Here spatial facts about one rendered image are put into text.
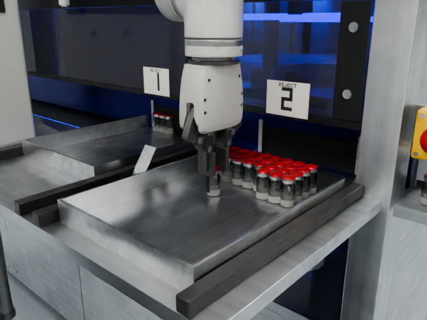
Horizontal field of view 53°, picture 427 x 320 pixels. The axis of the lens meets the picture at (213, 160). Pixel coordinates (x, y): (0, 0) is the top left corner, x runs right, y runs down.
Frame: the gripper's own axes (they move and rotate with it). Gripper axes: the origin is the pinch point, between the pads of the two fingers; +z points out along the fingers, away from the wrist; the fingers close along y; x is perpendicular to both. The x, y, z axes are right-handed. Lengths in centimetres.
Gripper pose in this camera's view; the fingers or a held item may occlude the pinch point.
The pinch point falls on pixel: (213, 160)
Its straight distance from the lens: 67.4
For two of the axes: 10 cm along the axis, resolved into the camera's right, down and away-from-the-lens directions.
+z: 0.0, 9.5, 3.1
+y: -6.6, 2.3, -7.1
